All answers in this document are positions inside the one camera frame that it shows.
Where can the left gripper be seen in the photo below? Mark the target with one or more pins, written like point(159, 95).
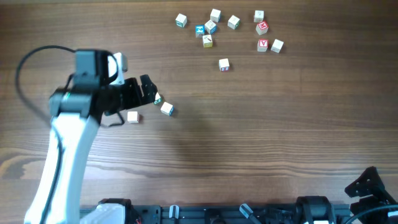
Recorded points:
point(133, 99)

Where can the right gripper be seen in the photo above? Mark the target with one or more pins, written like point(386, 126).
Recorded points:
point(382, 198)

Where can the plain wooden block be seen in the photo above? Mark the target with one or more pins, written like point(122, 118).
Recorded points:
point(133, 117)

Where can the green envelope block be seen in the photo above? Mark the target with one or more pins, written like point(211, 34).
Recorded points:
point(158, 98)

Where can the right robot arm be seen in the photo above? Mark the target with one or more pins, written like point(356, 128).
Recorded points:
point(316, 209)

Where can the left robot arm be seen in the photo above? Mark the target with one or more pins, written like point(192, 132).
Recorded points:
point(76, 111)

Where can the yellow hammer block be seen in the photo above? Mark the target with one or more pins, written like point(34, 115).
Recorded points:
point(207, 41)

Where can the blue letter block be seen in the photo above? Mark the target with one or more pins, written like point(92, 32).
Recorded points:
point(199, 31)

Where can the red-edged bottom block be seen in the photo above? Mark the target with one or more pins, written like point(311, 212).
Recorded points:
point(224, 65)

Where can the blue-edged round-symbol block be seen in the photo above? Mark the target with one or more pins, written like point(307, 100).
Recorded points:
point(210, 27)

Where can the plain block top centre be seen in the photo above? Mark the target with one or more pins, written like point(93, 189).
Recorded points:
point(215, 15)

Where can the green-edged block top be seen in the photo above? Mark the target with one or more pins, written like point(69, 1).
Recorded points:
point(233, 22)

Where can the red A block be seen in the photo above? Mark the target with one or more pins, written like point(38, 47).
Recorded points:
point(262, 45)

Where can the red M block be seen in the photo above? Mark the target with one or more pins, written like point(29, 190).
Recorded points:
point(262, 27)

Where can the plain block top right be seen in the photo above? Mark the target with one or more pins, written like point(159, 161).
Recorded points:
point(258, 16)

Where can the plain block far right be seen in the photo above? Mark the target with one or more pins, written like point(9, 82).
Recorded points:
point(277, 46)

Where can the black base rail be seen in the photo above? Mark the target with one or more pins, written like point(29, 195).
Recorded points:
point(155, 214)

